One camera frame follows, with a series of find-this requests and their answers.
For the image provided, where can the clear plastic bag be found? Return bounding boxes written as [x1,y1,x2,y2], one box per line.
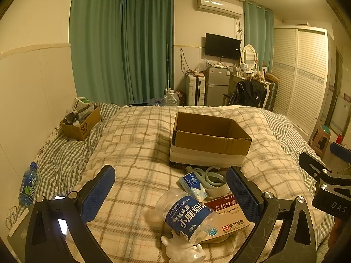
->
[194,60,209,73]

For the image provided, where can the clear jar with blue label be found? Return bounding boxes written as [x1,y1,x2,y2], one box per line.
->
[155,188,220,246]

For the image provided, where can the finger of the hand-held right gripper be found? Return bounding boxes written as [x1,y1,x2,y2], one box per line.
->
[330,142,351,168]
[298,151,331,182]

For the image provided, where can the black wall television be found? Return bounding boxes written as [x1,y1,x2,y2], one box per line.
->
[205,32,241,60]

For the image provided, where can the black jacket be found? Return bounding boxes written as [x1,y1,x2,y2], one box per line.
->
[230,80,268,108]

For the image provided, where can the wide green curtain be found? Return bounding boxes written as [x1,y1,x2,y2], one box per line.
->
[70,0,123,108]

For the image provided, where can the white air conditioner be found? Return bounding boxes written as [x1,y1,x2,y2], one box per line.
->
[197,0,244,18]

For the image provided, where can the large cardboard box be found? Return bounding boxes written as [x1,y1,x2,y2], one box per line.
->
[169,111,253,168]

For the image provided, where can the white louvred wardrobe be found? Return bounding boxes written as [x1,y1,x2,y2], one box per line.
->
[272,25,334,146]

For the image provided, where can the white suitcase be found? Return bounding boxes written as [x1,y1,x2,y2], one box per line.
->
[185,74,207,106]

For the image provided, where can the plastic stool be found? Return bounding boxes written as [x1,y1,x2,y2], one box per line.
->
[309,124,333,158]

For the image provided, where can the pale green curtain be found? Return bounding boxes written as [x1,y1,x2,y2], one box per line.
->
[243,0,275,75]

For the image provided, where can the narrow green curtain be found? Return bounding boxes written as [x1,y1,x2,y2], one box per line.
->
[120,0,175,107]

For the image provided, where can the white mop handle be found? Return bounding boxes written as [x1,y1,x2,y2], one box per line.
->
[165,43,171,91]

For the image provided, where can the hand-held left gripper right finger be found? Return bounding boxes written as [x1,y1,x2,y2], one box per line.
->
[226,166,325,263]

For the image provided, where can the grey laptop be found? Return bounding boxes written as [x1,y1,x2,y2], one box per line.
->
[7,207,35,263]

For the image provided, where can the dark suitcase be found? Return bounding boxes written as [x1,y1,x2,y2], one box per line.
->
[264,72,279,112]

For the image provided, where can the white ceramic figurine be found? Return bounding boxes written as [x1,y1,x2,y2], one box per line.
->
[160,236,206,263]

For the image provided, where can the red and white medicine box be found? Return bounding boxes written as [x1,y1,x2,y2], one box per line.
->
[204,193,251,244]

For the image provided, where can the white oval vanity mirror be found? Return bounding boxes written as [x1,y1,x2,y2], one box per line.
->
[240,44,260,72]

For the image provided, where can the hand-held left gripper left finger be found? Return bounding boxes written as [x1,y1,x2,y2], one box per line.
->
[24,165,116,263]

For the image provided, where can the silver mini fridge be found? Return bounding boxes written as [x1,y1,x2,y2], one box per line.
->
[205,66,231,106]

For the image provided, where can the green checkered bed sheet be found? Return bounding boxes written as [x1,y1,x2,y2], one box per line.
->
[5,103,122,226]

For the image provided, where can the small brown cardboard box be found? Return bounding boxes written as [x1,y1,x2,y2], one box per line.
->
[61,105,102,141]

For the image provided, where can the white and green carton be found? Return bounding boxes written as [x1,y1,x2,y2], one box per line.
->
[72,97,94,111]

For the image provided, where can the blue label water bottle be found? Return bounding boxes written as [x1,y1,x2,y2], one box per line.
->
[18,162,38,207]

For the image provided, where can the blue tissue pack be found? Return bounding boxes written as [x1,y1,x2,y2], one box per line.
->
[179,172,209,202]

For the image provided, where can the large clear water jug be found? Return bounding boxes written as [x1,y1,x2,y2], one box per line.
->
[163,89,180,107]

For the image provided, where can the light blue plastic hook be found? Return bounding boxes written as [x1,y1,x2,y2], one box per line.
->
[186,165,231,195]

